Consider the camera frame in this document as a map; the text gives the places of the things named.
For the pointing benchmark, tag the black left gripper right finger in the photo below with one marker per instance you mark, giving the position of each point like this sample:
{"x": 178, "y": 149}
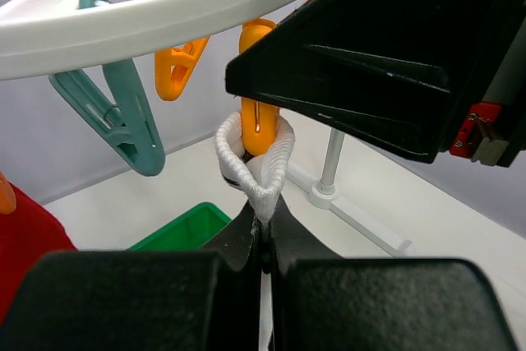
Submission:
{"x": 323, "y": 301}

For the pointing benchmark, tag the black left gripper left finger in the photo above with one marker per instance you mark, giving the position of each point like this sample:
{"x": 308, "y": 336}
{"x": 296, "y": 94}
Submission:
{"x": 205, "y": 299}

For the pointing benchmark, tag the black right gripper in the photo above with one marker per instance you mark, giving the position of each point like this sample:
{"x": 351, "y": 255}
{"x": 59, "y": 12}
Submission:
{"x": 486, "y": 63}

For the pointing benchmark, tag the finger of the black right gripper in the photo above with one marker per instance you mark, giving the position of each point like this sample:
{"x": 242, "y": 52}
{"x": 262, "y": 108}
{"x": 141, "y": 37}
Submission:
{"x": 375, "y": 69}

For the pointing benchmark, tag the white sock with black stripes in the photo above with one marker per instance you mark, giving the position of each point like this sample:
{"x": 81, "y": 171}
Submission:
{"x": 259, "y": 177}

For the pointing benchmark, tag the red christmas sock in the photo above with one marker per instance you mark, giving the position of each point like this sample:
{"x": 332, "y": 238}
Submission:
{"x": 27, "y": 234}

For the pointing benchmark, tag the white round clip hanger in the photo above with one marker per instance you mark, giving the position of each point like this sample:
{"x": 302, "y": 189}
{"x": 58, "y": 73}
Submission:
{"x": 40, "y": 37}

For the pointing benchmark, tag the orange clothes peg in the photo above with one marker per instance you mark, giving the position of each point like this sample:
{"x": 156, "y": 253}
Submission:
{"x": 7, "y": 196}

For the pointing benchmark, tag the green plastic tray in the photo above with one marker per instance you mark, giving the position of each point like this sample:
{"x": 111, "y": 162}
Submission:
{"x": 189, "y": 231}

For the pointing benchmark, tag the teal clothes peg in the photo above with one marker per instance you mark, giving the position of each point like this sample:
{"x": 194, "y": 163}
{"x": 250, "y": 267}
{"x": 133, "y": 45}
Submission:
{"x": 125, "y": 123}

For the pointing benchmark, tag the orange peg on crossbar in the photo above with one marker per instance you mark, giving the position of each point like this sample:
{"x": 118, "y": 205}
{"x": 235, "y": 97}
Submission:
{"x": 174, "y": 66}

